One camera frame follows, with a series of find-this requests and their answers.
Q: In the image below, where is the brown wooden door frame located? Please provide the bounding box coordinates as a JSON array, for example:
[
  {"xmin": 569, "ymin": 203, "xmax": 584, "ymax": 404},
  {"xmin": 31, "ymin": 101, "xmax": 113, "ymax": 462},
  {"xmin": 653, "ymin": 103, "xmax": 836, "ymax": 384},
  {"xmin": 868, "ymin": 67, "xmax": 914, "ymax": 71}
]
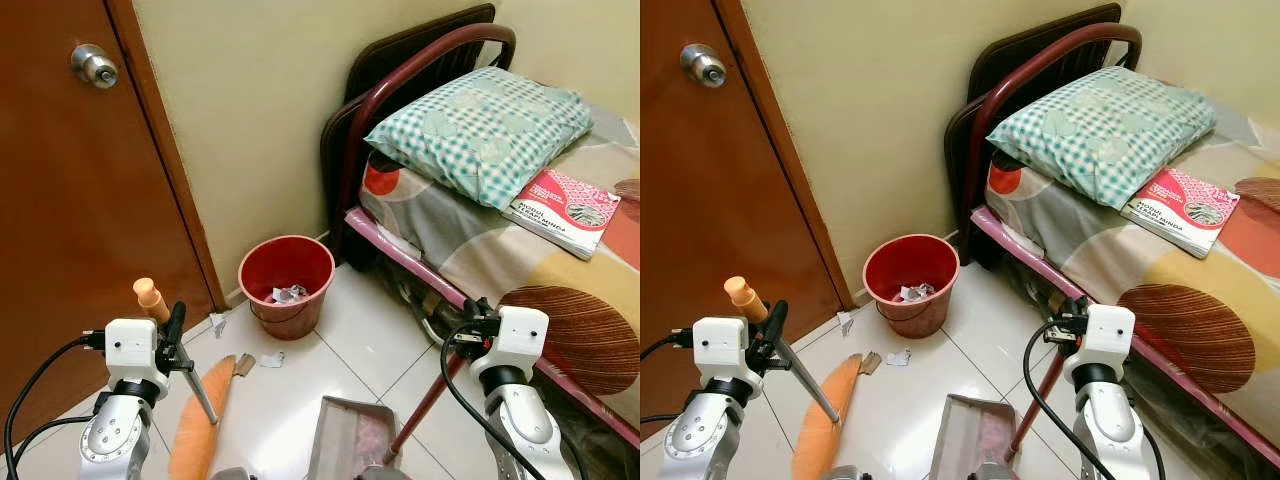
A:
[
  {"xmin": 712, "ymin": 0, "xmax": 858, "ymax": 307},
  {"xmin": 103, "ymin": 0, "xmax": 231, "ymax": 311}
]

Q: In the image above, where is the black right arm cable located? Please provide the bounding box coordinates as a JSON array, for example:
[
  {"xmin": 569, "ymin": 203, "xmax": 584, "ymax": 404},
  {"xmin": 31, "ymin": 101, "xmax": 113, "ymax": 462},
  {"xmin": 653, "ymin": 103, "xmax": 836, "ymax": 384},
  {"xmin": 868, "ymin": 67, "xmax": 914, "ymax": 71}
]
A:
[
  {"xmin": 1022, "ymin": 320, "xmax": 1106, "ymax": 480},
  {"xmin": 440, "ymin": 318, "xmax": 549, "ymax": 480}
]

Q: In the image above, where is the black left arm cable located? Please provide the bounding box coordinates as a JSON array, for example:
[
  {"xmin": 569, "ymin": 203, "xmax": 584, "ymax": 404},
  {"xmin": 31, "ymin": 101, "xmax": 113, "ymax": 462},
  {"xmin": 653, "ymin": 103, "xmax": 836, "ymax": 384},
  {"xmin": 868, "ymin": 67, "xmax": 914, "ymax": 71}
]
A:
[
  {"xmin": 640, "ymin": 328, "xmax": 696, "ymax": 363},
  {"xmin": 3, "ymin": 333, "xmax": 109, "ymax": 471}
]

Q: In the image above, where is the red plastic bucket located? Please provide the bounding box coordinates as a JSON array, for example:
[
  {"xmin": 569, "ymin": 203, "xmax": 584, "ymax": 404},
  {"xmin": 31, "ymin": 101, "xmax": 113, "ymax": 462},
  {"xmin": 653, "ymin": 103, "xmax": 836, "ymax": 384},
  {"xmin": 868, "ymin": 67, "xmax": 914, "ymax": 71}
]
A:
[
  {"xmin": 863, "ymin": 234, "xmax": 961, "ymax": 339},
  {"xmin": 238, "ymin": 235, "xmax": 336, "ymax": 342}
]

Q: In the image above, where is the orange broom with silver shaft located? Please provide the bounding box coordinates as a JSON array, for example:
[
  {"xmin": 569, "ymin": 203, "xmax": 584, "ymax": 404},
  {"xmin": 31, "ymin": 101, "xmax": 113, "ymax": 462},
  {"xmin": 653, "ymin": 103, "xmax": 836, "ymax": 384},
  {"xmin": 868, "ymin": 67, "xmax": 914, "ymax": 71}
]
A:
[
  {"xmin": 724, "ymin": 276, "xmax": 863, "ymax": 480},
  {"xmin": 133, "ymin": 277, "xmax": 238, "ymax": 480}
]

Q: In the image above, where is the grey dustpan with maroon handle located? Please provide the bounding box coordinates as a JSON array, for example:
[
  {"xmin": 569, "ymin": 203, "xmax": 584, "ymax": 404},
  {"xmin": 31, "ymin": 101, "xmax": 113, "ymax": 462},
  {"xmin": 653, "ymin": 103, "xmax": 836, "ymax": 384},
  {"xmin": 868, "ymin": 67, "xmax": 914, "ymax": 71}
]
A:
[
  {"xmin": 307, "ymin": 345, "xmax": 471, "ymax": 480},
  {"xmin": 928, "ymin": 345, "xmax": 1069, "ymax": 480}
]

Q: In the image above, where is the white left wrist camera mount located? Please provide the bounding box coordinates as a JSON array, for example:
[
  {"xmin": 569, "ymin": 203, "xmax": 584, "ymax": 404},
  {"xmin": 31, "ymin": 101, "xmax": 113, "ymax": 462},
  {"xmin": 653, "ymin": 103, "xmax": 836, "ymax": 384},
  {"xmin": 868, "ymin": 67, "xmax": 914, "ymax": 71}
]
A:
[
  {"xmin": 692, "ymin": 317, "xmax": 751, "ymax": 379},
  {"xmin": 104, "ymin": 318, "xmax": 171, "ymax": 379}
]

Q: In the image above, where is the dark brown bed headboard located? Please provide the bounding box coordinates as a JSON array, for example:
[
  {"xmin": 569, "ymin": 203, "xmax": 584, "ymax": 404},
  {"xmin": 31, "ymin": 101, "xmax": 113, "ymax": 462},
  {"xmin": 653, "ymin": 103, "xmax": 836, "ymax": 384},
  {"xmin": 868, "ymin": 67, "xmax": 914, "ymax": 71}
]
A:
[
  {"xmin": 943, "ymin": 3, "xmax": 1123, "ymax": 266},
  {"xmin": 320, "ymin": 3, "xmax": 498, "ymax": 266}
]

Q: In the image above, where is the mattress with patterned sheet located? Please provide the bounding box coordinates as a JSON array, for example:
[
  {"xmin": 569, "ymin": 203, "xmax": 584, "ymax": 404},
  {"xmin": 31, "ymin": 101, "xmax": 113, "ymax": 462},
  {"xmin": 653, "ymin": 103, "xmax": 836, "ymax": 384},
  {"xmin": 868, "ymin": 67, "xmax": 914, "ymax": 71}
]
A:
[
  {"xmin": 985, "ymin": 100, "xmax": 1280, "ymax": 441},
  {"xmin": 358, "ymin": 100, "xmax": 641, "ymax": 396}
]

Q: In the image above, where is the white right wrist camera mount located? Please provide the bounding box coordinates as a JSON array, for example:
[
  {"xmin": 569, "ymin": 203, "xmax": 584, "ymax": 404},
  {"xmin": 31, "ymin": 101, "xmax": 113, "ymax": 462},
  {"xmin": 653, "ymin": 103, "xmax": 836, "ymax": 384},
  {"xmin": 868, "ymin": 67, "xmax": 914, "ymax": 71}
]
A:
[
  {"xmin": 470, "ymin": 306, "xmax": 550, "ymax": 386},
  {"xmin": 1063, "ymin": 304, "xmax": 1137, "ymax": 386}
]

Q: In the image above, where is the silver round door knob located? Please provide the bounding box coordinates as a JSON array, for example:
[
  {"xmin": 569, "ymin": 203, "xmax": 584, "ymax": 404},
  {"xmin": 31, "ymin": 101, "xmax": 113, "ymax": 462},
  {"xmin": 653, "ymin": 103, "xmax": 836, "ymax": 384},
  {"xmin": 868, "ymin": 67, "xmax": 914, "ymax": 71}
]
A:
[
  {"xmin": 680, "ymin": 43, "xmax": 728, "ymax": 89},
  {"xmin": 70, "ymin": 43, "xmax": 120, "ymax": 90}
]

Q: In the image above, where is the green checked pillow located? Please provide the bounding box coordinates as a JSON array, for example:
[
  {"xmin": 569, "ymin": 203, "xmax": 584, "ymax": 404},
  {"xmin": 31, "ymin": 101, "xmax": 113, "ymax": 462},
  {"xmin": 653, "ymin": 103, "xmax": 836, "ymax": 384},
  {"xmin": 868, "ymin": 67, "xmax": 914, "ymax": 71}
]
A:
[
  {"xmin": 363, "ymin": 65, "xmax": 595, "ymax": 211},
  {"xmin": 985, "ymin": 65, "xmax": 1218, "ymax": 211}
]

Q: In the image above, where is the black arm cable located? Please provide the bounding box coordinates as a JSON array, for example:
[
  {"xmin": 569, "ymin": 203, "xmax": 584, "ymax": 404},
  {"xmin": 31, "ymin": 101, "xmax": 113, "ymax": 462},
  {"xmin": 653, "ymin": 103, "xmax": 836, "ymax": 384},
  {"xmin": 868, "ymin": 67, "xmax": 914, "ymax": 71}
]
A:
[
  {"xmin": 440, "ymin": 318, "xmax": 549, "ymax": 480},
  {"xmin": 3, "ymin": 333, "xmax": 109, "ymax": 471},
  {"xmin": 640, "ymin": 328, "xmax": 696, "ymax": 363},
  {"xmin": 1022, "ymin": 320, "xmax": 1106, "ymax": 480}
]

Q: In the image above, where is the maroon metal bed frame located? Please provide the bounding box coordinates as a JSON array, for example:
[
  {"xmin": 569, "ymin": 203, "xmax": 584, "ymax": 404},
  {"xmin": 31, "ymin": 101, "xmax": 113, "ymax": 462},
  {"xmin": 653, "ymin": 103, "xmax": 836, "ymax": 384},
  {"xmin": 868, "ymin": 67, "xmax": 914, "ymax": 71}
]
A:
[
  {"xmin": 943, "ymin": 22, "xmax": 1280, "ymax": 471},
  {"xmin": 320, "ymin": 22, "xmax": 641, "ymax": 480}
]

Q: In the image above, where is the brown wooden door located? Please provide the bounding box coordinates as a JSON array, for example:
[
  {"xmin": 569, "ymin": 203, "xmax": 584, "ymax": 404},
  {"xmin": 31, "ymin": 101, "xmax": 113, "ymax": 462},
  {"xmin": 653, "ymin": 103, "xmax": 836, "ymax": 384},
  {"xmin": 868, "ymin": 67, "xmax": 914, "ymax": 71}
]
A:
[
  {"xmin": 640, "ymin": 0, "xmax": 844, "ymax": 421},
  {"xmin": 0, "ymin": 0, "xmax": 218, "ymax": 453}
]

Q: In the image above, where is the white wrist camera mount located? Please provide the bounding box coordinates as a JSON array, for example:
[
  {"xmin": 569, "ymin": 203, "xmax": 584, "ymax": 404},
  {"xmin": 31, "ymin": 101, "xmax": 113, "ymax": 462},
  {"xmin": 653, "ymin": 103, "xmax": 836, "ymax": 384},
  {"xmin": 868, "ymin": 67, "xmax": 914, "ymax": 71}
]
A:
[
  {"xmin": 692, "ymin": 317, "xmax": 751, "ymax": 379},
  {"xmin": 1063, "ymin": 304, "xmax": 1137, "ymax": 386},
  {"xmin": 470, "ymin": 306, "xmax": 550, "ymax": 386},
  {"xmin": 104, "ymin": 318, "xmax": 171, "ymax": 379}
]

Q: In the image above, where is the red and white book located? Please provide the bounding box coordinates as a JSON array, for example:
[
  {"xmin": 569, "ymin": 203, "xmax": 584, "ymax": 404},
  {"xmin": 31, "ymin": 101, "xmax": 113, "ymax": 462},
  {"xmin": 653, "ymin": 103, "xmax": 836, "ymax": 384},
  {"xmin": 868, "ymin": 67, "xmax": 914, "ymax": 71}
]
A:
[
  {"xmin": 1120, "ymin": 166, "xmax": 1241, "ymax": 259},
  {"xmin": 503, "ymin": 167, "xmax": 622, "ymax": 262}
]

